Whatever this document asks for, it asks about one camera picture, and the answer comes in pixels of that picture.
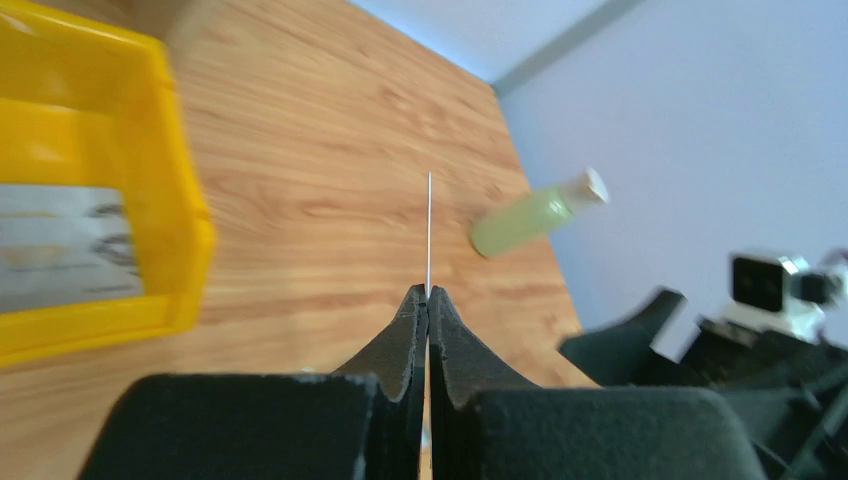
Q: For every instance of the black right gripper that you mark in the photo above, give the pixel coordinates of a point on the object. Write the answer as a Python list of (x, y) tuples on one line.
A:
[(790, 394)]

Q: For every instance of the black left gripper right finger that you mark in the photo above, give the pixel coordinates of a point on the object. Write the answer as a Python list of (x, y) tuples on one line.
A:
[(490, 422)]

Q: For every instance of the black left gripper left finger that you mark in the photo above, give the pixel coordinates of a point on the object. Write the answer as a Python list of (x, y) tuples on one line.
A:
[(361, 421)]

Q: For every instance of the silver card in yellow bin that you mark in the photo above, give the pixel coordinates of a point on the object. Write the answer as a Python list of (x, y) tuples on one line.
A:
[(63, 245)]

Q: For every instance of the green liquid bottle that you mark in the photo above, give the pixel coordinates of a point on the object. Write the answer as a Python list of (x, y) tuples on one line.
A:
[(537, 214)]

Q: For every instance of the yellow plastic bin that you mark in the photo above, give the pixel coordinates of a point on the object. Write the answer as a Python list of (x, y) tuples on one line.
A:
[(88, 104)]

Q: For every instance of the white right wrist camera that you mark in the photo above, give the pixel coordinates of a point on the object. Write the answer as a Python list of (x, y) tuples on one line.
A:
[(784, 293)]

